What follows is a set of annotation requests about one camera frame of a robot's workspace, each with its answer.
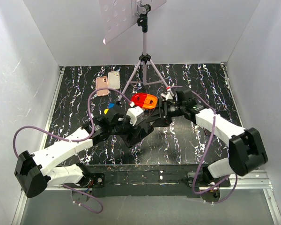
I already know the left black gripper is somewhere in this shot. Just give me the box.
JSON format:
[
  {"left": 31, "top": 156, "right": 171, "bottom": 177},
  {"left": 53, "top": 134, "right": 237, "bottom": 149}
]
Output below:
[{"left": 109, "top": 112, "right": 142, "bottom": 144}]

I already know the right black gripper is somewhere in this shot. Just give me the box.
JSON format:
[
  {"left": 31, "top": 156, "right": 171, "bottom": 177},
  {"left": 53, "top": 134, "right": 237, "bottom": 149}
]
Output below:
[{"left": 145, "top": 97, "right": 185, "bottom": 128}]

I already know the phone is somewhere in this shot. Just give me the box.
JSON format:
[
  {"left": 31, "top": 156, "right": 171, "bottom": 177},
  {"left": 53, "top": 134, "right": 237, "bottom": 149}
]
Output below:
[
  {"left": 96, "top": 76, "right": 109, "bottom": 97},
  {"left": 108, "top": 71, "right": 120, "bottom": 90}
]

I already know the black phone case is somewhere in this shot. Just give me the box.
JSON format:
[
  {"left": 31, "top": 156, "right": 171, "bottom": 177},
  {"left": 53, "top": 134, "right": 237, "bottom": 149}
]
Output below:
[{"left": 120, "top": 124, "right": 154, "bottom": 148}]

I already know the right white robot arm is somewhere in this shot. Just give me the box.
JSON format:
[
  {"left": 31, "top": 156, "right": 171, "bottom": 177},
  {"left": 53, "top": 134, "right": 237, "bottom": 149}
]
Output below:
[{"left": 159, "top": 89, "right": 268, "bottom": 186}]

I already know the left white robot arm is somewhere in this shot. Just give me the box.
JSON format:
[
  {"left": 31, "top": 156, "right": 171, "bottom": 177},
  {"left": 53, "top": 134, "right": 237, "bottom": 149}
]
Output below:
[{"left": 15, "top": 107, "right": 144, "bottom": 198}]

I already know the yellow blue toy block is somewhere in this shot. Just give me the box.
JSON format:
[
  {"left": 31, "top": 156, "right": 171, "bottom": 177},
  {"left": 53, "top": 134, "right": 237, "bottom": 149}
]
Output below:
[{"left": 104, "top": 103, "right": 115, "bottom": 114}]

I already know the lilac tripod stand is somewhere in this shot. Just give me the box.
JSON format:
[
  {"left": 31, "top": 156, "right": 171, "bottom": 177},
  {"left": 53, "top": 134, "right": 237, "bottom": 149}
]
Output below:
[{"left": 100, "top": 0, "right": 178, "bottom": 105}]

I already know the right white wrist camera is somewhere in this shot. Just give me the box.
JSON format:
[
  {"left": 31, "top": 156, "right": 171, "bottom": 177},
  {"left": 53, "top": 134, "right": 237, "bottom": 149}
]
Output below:
[{"left": 161, "top": 87, "right": 175, "bottom": 101}]

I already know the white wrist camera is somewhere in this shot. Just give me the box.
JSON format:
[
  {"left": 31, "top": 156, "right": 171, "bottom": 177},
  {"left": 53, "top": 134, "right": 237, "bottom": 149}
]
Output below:
[
  {"left": 126, "top": 106, "right": 144, "bottom": 126},
  {"left": 161, "top": 87, "right": 175, "bottom": 101}
]

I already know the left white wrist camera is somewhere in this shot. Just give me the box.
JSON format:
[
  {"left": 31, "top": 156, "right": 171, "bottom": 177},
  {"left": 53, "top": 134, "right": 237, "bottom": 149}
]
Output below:
[{"left": 126, "top": 106, "right": 144, "bottom": 126}]

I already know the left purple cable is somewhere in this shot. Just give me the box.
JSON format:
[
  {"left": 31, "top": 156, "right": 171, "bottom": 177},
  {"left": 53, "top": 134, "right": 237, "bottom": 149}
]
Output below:
[{"left": 13, "top": 87, "right": 135, "bottom": 214}]

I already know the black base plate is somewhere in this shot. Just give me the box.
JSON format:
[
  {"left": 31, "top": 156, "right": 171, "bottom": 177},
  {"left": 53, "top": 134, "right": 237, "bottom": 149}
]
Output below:
[{"left": 60, "top": 164, "right": 232, "bottom": 199}]

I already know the aluminium frame rail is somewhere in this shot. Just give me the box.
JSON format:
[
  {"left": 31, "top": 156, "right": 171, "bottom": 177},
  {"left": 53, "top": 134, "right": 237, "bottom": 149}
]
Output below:
[{"left": 11, "top": 67, "right": 66, "bottom": 225}]

